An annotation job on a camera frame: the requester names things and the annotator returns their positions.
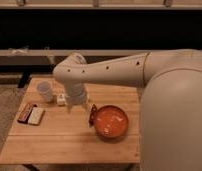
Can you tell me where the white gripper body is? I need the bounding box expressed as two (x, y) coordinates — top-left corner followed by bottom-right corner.
(65, 88), (87, 105)

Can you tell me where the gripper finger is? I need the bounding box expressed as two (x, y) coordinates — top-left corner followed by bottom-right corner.
(67, 103), (73, 112)
(82, 101), (89, 110)

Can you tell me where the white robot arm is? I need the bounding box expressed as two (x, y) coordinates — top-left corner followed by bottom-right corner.
(53, 49), (202, 171)

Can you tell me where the white small box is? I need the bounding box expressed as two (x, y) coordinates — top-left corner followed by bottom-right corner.
(57, 93), (67, 106)

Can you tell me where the brown item beside bowl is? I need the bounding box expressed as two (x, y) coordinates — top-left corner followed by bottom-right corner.
(89, 104), (97, 126)

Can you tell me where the translucent plastic cup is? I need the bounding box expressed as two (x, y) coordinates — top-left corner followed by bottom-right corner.
(36, 81), (53, 102)

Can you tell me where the wooden table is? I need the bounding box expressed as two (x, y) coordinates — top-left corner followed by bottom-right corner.
(0, 77), (139, 164)

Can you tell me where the white snack bar packet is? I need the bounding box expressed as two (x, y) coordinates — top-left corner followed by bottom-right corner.
(28, 107), (45, 125)

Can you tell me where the orange bowl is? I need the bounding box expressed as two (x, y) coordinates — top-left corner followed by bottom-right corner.
(93, 105), (129, 139)

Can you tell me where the brown snack bar packet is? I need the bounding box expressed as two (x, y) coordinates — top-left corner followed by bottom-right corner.
(17, 103), (36, 124)

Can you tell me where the grey shelf rail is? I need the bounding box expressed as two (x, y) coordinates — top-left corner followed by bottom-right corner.
(0, 49), (142, 65)

